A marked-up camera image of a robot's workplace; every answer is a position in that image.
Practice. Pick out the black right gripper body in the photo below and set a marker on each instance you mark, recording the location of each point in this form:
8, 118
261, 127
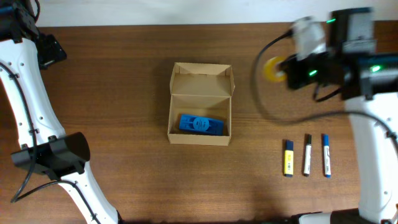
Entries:
311, 69

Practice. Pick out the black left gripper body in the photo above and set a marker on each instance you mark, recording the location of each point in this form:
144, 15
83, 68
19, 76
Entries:
49, 51

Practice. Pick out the yellow tape roll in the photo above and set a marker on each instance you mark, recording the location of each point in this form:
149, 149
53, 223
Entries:
272, 71

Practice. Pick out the yellow highlighter with blue cap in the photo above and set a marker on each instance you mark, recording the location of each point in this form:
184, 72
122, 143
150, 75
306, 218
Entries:
289, 159

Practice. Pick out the brown cardboard box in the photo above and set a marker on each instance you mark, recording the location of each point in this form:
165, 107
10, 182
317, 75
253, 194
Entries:
205, 90

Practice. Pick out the blue whiteboard duster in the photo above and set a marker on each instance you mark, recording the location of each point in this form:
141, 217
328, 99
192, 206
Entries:
201, 125

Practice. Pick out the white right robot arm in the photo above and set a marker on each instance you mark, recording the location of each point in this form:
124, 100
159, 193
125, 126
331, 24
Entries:
346, 56

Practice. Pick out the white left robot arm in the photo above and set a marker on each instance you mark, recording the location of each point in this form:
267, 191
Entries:
47, 153

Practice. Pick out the white marker with blue cap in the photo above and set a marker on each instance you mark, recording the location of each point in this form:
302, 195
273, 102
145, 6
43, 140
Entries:
326, 155

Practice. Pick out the white marker with black cap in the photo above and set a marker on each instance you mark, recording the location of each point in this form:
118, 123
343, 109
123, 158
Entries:
308, 151

